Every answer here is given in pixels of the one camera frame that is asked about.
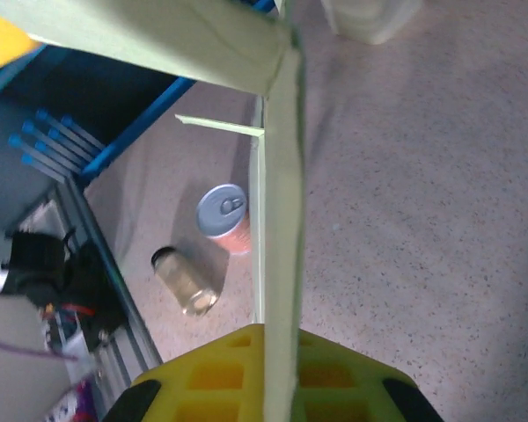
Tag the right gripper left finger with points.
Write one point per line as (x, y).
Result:
(211, 382)

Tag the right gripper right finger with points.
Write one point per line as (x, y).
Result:
(343, 387)

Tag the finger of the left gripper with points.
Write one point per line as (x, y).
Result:
(4, 39)

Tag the green paper box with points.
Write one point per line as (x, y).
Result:
(281, 220)

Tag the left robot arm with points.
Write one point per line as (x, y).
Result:
(13, 360)

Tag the glass jar with black lid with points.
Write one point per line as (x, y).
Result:
(185, 281)

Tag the purple candy bag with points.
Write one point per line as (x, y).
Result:
(77, 406)

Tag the pink can with pull tab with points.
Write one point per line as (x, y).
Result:
(222, 211)

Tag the cream knife block orange top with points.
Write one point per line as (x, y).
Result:
(365, 22)

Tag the aluminium table rail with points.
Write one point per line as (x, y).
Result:
(123, 334)

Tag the side rail with blue trim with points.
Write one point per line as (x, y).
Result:
(136, 127)

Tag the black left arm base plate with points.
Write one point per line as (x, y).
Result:
(83, 285)

